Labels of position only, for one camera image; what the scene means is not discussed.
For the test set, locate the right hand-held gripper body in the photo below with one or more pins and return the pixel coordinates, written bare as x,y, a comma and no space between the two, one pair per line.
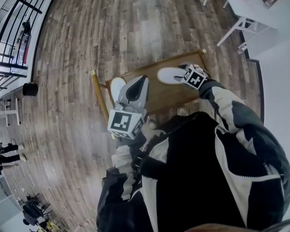
194,77

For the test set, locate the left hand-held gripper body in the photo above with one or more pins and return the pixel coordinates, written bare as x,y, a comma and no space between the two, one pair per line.
121,122

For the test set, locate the white slipper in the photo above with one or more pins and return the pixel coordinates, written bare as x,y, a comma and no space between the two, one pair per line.
117,88
167,75

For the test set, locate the person's left forearm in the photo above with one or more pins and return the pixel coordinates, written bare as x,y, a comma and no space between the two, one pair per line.
125,158

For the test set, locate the person's right forearm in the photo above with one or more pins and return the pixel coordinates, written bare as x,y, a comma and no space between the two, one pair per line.
222,100

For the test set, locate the person's left hand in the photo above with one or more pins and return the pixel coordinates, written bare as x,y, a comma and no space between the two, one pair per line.
150,127

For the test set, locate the brown wooden low table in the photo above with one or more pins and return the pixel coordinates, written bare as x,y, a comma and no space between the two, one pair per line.
164,93

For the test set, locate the person's shoe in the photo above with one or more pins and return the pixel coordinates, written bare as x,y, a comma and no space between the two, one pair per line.
182,111

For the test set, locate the person's black white jacket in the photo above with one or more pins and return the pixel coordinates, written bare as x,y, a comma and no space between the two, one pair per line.
195,178

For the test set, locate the white table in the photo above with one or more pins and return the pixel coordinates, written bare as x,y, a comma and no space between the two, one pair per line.
255,6

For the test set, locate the black round bin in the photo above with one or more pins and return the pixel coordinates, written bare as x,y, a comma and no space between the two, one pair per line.
30,89

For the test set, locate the small white desk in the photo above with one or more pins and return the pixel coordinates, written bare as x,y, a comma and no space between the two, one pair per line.
10,112

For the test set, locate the black chair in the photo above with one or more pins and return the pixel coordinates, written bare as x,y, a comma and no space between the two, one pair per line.
35,209

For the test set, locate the black metal railing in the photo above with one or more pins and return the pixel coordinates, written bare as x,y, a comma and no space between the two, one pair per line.
12,28

